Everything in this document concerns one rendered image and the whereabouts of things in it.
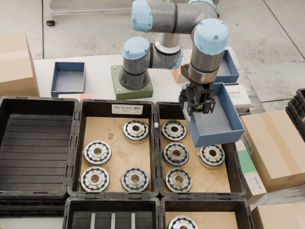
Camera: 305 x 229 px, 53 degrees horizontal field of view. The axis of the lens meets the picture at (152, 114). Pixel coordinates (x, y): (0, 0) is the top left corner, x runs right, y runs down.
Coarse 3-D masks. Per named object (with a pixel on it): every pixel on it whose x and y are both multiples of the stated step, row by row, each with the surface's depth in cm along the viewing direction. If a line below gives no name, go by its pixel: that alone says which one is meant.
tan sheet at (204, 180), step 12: (180, 120) 132; (192, 144) 126; (192, 156) 122; (168, 168) 118; (192, 168) 119; (204, 168) 120; (192, 180) 116; (204, 180) 117; (216, 180) 117; (228, 180) 118; (216, 192) 114; (228, 192) 115
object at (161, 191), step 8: (160, 104) 124; (168, 104) 124; (176, 104) 124; (160, 136) 114; (160, 144) 112; (232, 144) 116; (160, 152) 110; (160, 160) 108; (160, 168) 107; (240, 168) 110; (160, 176) 105; (240, 176) 110; (160, 184) 103; (240, 184) 107; (160, 192) 101; (168, 192) 102; (176, 192) 102; (184, 192) 102; (192, 192) 103; (200, 192) 103; (208, 192) 103
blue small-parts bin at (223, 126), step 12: (216, 84) 106; (216, 96) 111; (228, 96) 103; (216, 108) 107; (228, 108) 104; (192, 120) 97; (204, 120) 104; (216, 120) 104; (228, 120) 105; (240, 120) 97; (192, 132) 98; (204, 132) 101; (216, 132) 101; (228, 132) 94; (240, 132) 95; (204, 144) 97; (216, 144) 99
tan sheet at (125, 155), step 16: (96, 128) 125; (112, 128) 126; (112, 144) 122; (128, 144) 122; (144, 144) 123; (112, 160) 118; (128, 160) 118; (144, 160) 119; (80, 176) 112; (112, 176) 114
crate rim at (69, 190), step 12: (156, 132) 115; (156, 144) 112; (72, 156) 106; (156, 156) 109; (72, 168) 103; (156, 168) 106; (72, 180) 101; (156, 180) 104; (72, 192) 98; (84, 192) 99; (96, 192) 99; (108, 192) 100; (120, 192) 100; (132, 192) 100; (144, 192) 101; (156, 192) 101
